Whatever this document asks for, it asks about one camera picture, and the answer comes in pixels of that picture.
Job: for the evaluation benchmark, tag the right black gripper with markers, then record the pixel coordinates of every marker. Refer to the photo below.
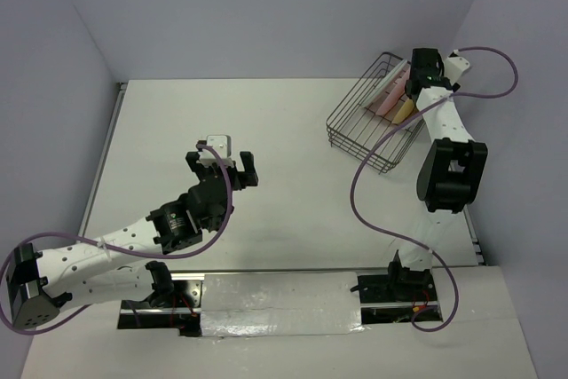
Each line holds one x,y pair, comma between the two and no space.
456,87

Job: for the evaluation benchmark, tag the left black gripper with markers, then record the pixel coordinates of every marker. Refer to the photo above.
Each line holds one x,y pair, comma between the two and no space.
247,177

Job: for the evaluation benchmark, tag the pink plate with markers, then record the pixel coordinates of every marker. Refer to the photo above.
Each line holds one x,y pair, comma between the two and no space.
394,95

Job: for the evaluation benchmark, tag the dark wire dish rack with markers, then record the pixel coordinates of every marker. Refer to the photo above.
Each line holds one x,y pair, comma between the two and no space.
355,130

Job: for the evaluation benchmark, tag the white blue-rimmed fruit plate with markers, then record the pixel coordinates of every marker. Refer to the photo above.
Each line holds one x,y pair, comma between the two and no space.
384,83

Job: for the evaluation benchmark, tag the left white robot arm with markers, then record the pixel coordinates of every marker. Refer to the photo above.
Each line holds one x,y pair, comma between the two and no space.
128,263

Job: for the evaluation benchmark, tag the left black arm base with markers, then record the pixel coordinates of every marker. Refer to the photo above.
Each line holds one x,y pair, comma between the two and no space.
174,302

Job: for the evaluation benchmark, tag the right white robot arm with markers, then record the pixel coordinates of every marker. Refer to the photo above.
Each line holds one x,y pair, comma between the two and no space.
450,175

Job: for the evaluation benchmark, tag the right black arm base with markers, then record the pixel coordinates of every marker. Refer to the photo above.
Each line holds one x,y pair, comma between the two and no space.
396,295

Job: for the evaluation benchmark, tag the yellow plate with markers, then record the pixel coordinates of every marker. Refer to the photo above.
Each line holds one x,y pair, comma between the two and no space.
405,111

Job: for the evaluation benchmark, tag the silver tape-covered panel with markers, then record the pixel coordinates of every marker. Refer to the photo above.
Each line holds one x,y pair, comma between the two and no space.
280,304

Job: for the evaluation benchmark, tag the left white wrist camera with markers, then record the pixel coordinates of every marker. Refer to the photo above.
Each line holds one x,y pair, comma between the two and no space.
217,144

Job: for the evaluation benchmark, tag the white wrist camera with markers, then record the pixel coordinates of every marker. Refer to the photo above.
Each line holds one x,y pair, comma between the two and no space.
217,144
455,67

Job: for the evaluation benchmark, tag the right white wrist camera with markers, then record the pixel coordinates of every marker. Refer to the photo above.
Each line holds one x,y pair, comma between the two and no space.
455,67

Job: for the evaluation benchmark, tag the aluminium table rail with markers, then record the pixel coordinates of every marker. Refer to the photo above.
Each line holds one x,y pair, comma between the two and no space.
121,89

